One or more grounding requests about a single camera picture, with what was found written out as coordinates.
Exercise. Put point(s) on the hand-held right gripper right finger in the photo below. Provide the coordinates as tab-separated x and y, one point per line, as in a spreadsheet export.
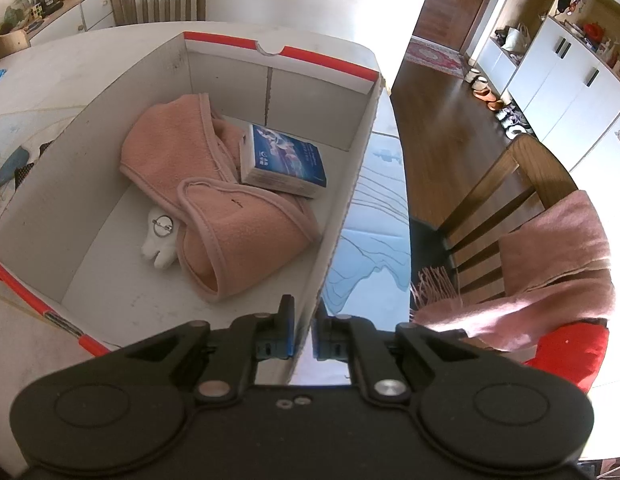
317	340

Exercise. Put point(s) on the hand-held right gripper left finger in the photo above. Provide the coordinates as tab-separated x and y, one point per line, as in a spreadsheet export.
288	327

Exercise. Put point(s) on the pink fleece headband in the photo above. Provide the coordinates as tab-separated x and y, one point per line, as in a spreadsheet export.
250	240

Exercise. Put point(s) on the white tooth-shaped plush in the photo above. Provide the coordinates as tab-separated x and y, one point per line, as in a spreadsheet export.
157	250

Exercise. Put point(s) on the white cardboard box red trim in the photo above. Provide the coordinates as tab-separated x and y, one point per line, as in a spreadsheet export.
114	300

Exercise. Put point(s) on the blue printed table mat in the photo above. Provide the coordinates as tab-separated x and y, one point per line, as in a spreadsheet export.
370	240

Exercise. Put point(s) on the red cushion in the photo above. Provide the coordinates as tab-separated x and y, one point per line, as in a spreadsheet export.
570	355

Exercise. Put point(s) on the pink fringed scarf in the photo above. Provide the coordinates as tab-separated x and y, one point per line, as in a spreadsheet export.
555	250

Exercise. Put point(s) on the wooden chair with black seat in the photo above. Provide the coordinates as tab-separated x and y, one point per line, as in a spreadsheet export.
520	160

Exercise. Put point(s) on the row of shoes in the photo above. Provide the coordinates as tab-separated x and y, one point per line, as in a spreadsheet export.
505	112

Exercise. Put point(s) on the grey mesh pouch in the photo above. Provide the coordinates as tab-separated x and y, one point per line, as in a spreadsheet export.
22	172

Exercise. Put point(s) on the red patterned rug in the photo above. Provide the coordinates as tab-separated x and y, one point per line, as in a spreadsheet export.
435	55

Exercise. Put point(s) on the white tote bag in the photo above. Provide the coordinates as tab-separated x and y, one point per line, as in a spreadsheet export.
515	37

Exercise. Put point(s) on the white and wood cabinet unit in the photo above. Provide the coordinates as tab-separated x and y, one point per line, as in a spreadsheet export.
565	75

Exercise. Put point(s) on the dark wooden door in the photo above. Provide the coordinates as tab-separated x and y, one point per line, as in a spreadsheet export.
455	0

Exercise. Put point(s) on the white sideboard cabinet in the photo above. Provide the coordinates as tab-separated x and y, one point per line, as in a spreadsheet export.
97	10

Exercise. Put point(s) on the small wooden box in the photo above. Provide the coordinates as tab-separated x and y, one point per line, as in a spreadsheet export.
9	44

